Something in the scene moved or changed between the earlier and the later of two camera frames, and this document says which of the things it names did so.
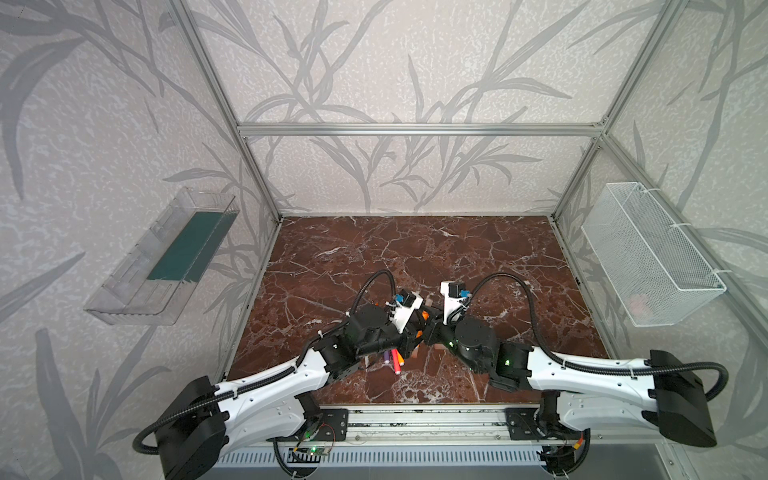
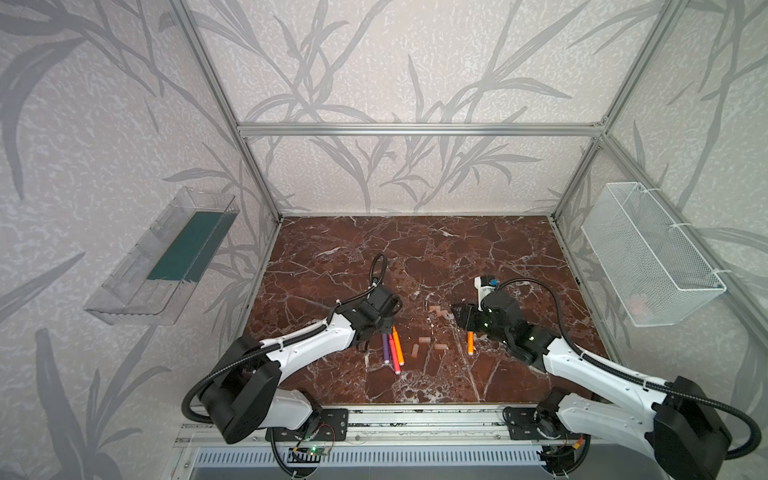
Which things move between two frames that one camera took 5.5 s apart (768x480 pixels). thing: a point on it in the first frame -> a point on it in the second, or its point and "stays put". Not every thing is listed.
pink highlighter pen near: x=395 y=360 stays put
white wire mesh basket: x=653 y=274 stays put
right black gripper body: x=442 y=330 -> x=469 y=318
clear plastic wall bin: x=155 y=281 stays put
